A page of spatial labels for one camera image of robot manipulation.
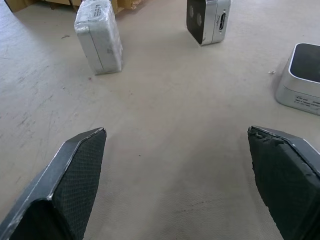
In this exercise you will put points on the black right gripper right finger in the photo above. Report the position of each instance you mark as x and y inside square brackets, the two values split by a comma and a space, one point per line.
[287, 185]

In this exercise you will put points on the brown cardboard box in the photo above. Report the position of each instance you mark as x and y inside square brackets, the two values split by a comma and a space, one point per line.
[45, 4]

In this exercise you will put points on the plastic-wrapped grey box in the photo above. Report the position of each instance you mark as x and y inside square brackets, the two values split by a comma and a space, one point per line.
[98, 37]

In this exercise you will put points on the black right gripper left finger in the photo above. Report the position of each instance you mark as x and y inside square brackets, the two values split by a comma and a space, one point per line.
[62, 185]

